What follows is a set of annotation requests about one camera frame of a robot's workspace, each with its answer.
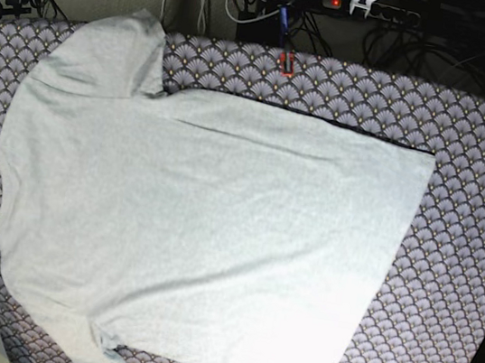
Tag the light grey T-shirt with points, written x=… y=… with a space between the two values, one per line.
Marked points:
x=196 y=226

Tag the red black clamp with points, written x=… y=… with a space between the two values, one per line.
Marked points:
x=287 y=63

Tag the black box under table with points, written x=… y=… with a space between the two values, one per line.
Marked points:
x=265 y=32

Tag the black power strip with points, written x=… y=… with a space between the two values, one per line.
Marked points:
x=388 y=13

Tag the fan-patterned grey tablecloth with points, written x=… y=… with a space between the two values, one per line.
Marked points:
x=431 y=307

